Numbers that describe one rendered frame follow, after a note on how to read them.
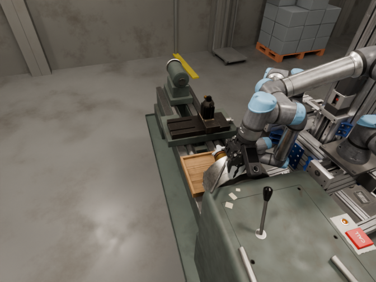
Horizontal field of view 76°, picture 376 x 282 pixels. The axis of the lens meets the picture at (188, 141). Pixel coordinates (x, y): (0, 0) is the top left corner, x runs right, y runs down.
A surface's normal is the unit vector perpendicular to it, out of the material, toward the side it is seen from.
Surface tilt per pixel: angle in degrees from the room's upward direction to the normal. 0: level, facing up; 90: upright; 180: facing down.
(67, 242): 0
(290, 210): 0
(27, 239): 0
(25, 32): 90
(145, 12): 90
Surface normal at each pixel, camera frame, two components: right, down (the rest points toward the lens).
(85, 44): 0.36, 0.63
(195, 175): 0.03, -0.74
